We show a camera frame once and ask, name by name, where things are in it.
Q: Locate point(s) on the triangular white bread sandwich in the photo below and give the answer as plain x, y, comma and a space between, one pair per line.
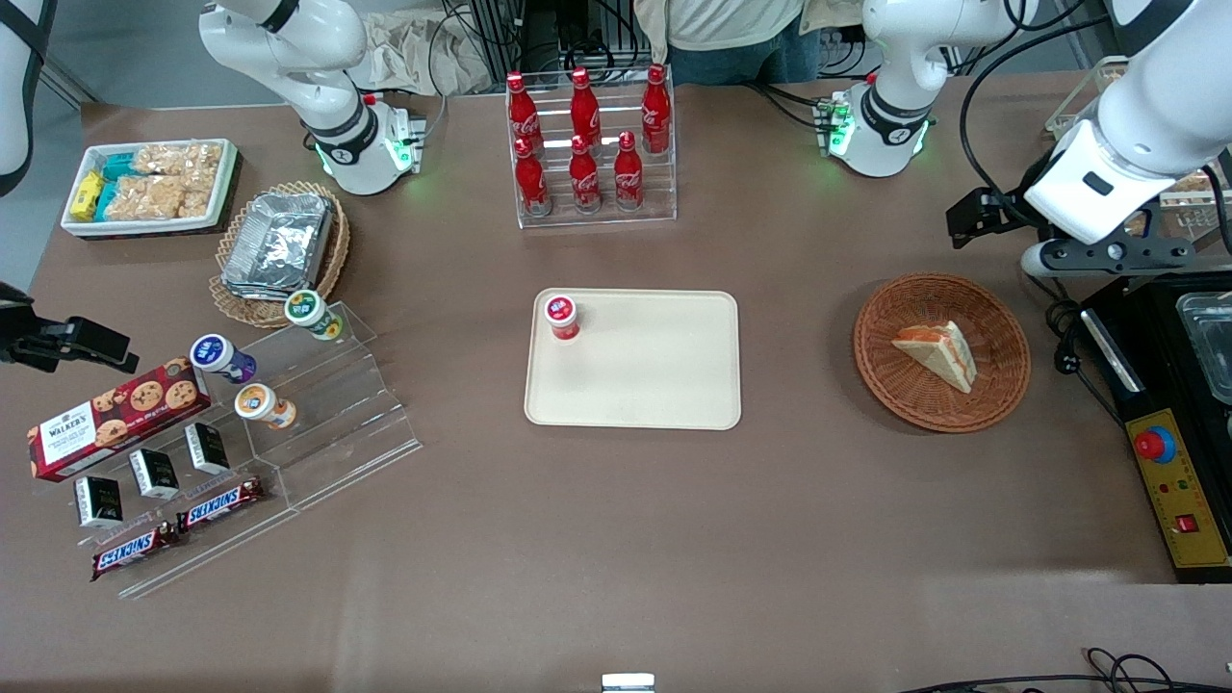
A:
938, 354

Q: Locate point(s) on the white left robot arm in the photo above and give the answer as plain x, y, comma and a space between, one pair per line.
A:
905, 58

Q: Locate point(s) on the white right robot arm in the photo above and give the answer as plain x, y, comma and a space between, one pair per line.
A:
318, 58

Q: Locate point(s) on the round brown wicker basket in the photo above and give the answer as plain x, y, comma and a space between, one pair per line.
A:
895, 385

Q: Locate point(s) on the white rectangular snack tray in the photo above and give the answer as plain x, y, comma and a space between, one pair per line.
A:
226, 183

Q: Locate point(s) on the light oval wicker basket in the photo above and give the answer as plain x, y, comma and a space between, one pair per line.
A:
332, 260

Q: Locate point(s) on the beige plastic serving tray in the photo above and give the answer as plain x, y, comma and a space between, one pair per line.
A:
645, 375

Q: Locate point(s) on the bagged fried snack pack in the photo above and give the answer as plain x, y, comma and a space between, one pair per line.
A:
1198, 183
1139, 225

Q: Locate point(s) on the red Walkers cookie box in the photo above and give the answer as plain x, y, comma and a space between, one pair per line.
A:
106, 423

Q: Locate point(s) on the blue lid yogurt cup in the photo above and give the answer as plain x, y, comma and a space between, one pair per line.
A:
217, 354

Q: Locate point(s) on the blue snack packet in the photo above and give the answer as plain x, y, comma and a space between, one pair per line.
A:
120, 166
104, 200

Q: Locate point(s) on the small black white box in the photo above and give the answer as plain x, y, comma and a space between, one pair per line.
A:
207, 448
154, 474
98, 500

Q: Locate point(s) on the yellow snack packet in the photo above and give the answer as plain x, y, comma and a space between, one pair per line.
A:
87, 195

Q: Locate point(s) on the clear bag rice crackers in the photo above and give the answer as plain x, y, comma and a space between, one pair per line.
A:
178, 159
144, 197
197, 200

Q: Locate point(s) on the orange lid yogurt cup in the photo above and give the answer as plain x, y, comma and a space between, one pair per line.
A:
258, 402

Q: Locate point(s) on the clear plastic container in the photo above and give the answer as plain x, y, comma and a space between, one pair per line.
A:
1208, 337

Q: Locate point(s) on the Snickers chocolate bar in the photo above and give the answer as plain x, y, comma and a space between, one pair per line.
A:
135, 551
219, 503

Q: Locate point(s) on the black control box yellow panel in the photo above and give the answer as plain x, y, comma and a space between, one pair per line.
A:
1155, 385

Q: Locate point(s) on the stacked aluminium foil trays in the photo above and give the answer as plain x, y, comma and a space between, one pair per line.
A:
279, 241

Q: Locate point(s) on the green lid yogurt cup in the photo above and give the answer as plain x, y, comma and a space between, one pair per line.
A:
308, 310

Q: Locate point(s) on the red emergency stop button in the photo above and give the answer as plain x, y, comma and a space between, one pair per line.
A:
1153, 444

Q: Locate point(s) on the clear acrylic stepped shelf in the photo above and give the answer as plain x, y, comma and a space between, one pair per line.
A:
356, 423

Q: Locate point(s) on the person in beige shirt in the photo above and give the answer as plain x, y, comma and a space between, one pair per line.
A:
731, 29

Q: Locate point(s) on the red cola bottle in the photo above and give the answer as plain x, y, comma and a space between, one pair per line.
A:
524, 111
655, 111
530, 183
628, 178
584, 181
584, 106

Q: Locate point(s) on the clear acrylic bottle rack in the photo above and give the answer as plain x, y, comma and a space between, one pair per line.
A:
597, 219

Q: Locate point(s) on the red lid yogurt cup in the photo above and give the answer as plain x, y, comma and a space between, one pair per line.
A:
562, 318

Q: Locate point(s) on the crumpled beige cloth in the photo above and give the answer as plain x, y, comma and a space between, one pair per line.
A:
414, 53

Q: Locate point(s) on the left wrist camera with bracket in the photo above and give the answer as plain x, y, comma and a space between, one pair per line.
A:
1107, 255

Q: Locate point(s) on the small silver metal bracket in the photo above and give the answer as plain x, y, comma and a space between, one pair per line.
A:
628, 683

